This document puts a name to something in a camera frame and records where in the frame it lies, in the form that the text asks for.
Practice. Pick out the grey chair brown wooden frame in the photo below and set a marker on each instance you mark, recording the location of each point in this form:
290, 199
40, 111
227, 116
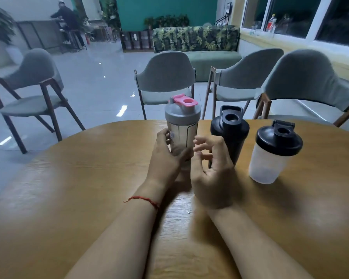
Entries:
247, 72
305, 75

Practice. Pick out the grey chair dark wooden frame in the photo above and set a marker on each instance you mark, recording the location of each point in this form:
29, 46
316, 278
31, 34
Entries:
35, 66
165, 72

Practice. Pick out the person's left hand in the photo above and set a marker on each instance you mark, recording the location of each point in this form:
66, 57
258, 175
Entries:
163, 168

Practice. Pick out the black metal stand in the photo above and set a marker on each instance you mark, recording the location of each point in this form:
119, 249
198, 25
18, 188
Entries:
228, 8

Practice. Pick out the white framed window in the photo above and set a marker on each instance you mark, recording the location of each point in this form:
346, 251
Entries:
293, 14

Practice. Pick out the person's left forearm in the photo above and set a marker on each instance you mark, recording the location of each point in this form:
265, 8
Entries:
119, 244

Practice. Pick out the person's right forearm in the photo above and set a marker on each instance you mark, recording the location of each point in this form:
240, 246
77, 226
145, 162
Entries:
250, 246

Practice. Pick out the frosted shaker bottle black lid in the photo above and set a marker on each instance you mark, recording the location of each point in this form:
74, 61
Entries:
267, 165

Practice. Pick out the row of green potted plants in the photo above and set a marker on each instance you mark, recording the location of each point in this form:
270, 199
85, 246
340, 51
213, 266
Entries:
168, 21

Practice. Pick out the person's right hand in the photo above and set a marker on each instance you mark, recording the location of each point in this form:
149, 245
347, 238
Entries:
218, 185

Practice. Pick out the clear bottle red label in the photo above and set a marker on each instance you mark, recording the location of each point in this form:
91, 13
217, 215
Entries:
271, 24

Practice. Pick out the green sofa leaf print cushions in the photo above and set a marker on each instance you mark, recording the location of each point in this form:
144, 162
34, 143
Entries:
212, 59

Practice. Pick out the oval wooden table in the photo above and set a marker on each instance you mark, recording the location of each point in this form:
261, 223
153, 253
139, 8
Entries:
75, 185

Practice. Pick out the dark wooden crate shelf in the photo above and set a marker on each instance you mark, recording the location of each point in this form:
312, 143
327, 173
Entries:
136, 40

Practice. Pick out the black metal frame table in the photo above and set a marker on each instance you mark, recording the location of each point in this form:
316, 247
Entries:
37, 23

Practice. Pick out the grey shaker bottle pink lid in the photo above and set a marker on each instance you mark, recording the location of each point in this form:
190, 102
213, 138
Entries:
181, 116

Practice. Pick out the large leafy plant white pot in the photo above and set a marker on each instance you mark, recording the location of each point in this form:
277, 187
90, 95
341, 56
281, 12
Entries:
0, 24

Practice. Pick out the clear glass jar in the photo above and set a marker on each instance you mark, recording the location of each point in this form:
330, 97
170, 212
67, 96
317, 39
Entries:
256, 31

